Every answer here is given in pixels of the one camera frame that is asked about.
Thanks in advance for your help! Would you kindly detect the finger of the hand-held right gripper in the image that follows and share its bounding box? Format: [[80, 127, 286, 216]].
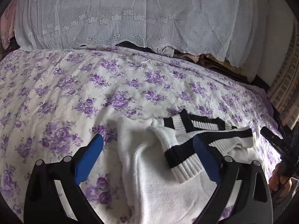
[[260, 126, 291, 156]]

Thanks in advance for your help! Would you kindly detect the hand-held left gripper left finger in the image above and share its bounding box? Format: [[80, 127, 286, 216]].
[[23, 134, 105, 224]]

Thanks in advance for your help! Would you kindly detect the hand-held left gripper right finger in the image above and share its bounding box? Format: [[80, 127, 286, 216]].
[[191, 135, 274, 224]]

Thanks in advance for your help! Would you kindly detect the white sweater black striped collar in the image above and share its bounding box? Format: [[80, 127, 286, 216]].
[[115, 108, 262, 224]]

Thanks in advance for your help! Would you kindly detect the person's right hand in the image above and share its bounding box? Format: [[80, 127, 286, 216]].
[[268, 161, 293, 192]]

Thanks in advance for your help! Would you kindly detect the purple floral bedsheet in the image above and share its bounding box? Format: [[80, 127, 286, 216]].
[[0, 45, 286, 224]]

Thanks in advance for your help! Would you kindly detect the white lace cover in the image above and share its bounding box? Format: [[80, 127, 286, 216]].
[[13, 0, 272, 62]]

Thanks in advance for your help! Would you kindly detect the pink floral cloth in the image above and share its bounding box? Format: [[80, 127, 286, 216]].
[[0, 0, 18, 45]]

